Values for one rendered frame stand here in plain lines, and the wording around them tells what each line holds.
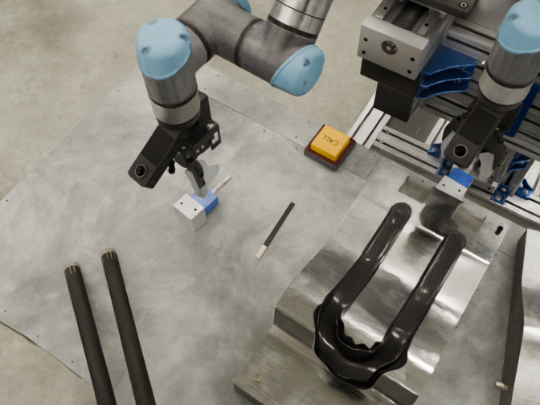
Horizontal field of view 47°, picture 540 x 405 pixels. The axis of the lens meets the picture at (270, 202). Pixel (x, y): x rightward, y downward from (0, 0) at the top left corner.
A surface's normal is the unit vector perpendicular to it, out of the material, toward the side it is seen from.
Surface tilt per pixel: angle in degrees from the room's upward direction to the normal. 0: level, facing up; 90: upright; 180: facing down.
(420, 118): 0
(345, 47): 0
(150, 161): 31
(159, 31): 1
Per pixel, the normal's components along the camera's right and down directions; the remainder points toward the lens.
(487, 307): -0.02, -0.50
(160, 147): -0.40, -0.11
